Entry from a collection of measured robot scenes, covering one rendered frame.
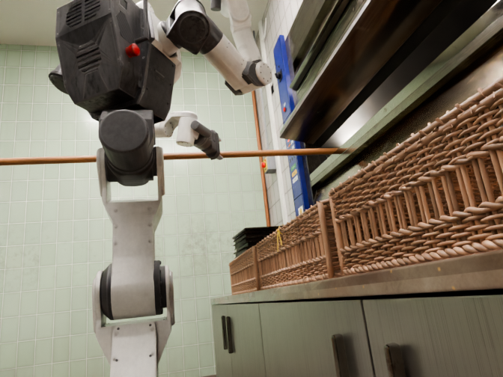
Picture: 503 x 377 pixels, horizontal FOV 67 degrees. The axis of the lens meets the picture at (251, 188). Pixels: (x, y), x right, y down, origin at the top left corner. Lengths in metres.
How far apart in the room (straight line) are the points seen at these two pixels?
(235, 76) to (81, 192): 1.93
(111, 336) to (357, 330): 0.66
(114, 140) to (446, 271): 0.75
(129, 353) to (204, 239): 1.88
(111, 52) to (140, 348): 0.74
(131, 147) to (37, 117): 2.35
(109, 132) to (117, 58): 0.22
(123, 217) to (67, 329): 1.83
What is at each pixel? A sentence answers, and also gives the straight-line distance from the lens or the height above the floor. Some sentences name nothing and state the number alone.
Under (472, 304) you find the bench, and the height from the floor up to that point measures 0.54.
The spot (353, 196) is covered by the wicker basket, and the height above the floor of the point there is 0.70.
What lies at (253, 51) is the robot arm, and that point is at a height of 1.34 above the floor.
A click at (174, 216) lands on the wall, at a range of 2.84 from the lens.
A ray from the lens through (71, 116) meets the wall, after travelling 3.19.
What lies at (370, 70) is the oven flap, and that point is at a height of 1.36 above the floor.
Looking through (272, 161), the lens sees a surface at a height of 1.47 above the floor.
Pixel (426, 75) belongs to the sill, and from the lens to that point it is 1.32.
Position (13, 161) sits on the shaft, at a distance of 1.78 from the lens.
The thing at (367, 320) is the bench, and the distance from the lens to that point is 0.54.
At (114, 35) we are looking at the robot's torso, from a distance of 1.10.
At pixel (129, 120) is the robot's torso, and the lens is 0.95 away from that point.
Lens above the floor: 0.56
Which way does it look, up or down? 16 degrees up
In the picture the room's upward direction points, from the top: 6 degrees counter-clockwise
